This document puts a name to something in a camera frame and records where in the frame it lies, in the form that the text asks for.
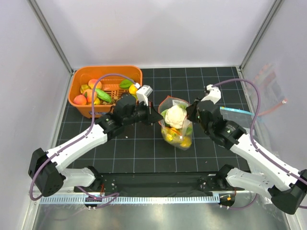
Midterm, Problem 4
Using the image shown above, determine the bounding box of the green bell pepper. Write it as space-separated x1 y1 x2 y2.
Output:
186 125 193 135

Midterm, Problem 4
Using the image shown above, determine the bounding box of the peach upper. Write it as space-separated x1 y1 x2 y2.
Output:
88 79 102 89

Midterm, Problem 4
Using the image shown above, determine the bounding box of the red zipper clear bag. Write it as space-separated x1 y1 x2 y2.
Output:
158 96 193 150

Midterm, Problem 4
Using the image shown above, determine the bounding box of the green cucumber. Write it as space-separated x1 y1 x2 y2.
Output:
95 89 111 101

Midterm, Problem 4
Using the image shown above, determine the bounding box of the green star fruit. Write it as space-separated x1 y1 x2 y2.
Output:
119 79 134 89

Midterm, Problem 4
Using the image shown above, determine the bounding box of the brown nuts pile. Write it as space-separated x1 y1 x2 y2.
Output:
100 96 120 105

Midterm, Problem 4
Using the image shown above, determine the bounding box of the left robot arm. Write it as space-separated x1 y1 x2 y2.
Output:
28 94 163 197

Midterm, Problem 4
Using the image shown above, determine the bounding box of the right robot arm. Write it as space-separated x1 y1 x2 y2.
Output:
186 100 307 215

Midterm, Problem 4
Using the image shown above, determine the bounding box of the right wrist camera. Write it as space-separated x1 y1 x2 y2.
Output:
201 84 221 104

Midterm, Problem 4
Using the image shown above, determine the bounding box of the yellow star fruit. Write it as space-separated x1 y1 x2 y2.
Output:
80 84 90 94

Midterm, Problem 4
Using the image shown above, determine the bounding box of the blue zipper clear bag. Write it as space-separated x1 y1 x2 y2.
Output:
220 106 263 142

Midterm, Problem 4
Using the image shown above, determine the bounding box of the cauliflower toy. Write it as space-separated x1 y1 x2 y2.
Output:
161 104 187 129

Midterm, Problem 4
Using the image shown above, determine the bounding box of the peach middle left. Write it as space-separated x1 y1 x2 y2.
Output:
83 89 97 103

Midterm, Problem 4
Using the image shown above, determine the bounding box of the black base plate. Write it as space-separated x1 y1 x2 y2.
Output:
83 172 234 197

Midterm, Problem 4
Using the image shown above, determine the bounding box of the peach front left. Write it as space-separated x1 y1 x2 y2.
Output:
73 94 87 105

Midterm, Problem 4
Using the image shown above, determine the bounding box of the black grid mat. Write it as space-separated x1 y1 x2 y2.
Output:
70 67 249 173

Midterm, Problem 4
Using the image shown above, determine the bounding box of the orange plastic bin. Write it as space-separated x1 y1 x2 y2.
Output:
68 65 142 118

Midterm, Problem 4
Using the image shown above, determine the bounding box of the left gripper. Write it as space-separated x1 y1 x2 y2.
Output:
123 99 163 126

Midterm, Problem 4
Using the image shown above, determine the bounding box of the peach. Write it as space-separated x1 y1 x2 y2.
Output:
73 94 87 105
88 79 102 89
83 89 97 103

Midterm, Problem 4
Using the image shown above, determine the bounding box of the yellow lemon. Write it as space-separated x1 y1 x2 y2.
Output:
129 84 138 95

